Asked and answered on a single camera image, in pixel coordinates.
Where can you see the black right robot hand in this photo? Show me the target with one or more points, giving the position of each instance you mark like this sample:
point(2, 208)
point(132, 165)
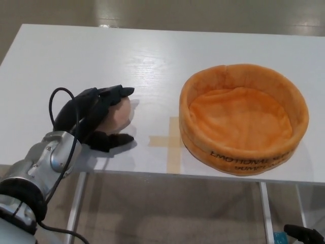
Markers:
point(309, 236)

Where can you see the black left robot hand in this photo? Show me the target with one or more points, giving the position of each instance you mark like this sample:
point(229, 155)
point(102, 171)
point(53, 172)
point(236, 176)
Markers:
point(86, 111)

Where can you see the beige masking tape strip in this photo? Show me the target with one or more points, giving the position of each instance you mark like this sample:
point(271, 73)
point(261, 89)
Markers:
point(162, 141)
point(174, 157)

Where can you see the orange plush round basket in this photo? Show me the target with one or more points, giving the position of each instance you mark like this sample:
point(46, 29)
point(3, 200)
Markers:
point(241, 119)

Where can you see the white metal table leg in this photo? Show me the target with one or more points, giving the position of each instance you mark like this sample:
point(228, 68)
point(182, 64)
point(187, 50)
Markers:
point(76, 203)
point(266, 213)
point(302, 211)

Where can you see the pink round plush toy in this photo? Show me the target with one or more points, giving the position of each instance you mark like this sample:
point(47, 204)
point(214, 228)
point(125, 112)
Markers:
point(120, 111)

